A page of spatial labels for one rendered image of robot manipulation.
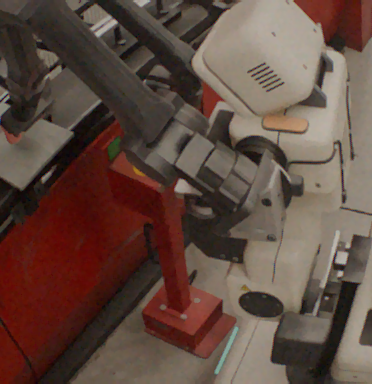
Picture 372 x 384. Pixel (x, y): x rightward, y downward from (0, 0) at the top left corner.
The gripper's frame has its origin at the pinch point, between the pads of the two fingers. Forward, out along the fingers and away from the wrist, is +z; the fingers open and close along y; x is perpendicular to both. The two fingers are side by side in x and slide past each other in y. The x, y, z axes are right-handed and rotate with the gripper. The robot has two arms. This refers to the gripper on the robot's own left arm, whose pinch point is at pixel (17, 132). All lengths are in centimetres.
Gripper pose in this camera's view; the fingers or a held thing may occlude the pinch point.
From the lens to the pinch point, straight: 139.1
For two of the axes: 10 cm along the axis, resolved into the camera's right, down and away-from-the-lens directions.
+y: -5.5, 6.3, -5.4
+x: 7.6, 6.5, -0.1
